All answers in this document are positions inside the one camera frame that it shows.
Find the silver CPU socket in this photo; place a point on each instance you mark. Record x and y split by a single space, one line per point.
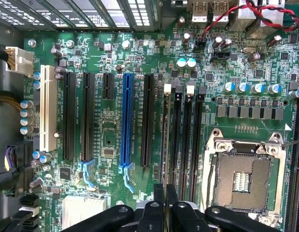
280 169

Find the white power connector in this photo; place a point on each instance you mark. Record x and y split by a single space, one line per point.
22 61

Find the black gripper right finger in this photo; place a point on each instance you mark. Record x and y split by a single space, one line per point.
188 220

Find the short black expansion slot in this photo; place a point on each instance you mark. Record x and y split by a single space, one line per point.
108 85

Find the white PCI expansion slot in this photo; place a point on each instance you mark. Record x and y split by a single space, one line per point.
48 108

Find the green PC motherboard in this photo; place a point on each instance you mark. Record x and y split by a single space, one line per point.
110 55

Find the black SATA connector stack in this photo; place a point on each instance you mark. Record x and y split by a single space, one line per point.
29 205

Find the silver USB port block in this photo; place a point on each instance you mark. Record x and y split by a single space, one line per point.
210 10

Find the teal top capacitor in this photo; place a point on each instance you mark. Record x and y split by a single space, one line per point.
191 63
181 63

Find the silver finned heatsink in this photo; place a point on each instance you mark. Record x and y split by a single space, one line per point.
81 212

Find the black expansion slot blue latch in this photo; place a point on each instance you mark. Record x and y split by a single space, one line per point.
88 116

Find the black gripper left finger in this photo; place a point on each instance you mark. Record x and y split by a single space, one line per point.
120 217

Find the silver ethernet port block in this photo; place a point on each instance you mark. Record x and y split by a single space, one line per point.
270 14

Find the long black expansion slot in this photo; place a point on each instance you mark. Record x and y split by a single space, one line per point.
148 120
69 116

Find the thin metal locking lever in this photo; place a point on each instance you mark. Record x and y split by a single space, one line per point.
293 142

